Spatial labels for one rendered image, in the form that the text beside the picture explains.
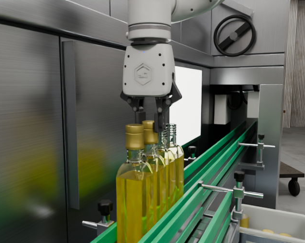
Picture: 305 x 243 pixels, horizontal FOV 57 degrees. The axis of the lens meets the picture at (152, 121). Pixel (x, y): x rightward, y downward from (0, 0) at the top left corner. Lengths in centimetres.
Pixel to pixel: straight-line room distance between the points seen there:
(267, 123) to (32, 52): 129
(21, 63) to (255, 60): 127
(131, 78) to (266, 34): 114
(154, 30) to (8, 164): 34
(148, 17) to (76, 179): 34
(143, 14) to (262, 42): 112
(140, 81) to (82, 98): 12
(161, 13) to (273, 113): 114
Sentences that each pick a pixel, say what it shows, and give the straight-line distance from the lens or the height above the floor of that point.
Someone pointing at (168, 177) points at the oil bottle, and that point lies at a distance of 62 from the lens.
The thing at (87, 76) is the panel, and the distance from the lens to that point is 60.
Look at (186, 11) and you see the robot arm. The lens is 64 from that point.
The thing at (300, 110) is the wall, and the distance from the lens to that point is 1089.
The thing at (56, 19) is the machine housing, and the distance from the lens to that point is 56.
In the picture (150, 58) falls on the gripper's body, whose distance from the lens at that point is 54.
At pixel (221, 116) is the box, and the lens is 175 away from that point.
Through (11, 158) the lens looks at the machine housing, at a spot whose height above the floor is 128.
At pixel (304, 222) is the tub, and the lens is 101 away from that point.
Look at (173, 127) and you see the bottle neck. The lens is 67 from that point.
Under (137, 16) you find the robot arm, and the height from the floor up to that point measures 153.
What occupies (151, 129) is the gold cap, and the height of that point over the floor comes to 132.
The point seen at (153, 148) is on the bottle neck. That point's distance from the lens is 57.
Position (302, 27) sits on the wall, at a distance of 1097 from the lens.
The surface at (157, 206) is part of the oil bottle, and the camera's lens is 59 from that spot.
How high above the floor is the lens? 140
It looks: 7 degrees down
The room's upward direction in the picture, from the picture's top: straight up
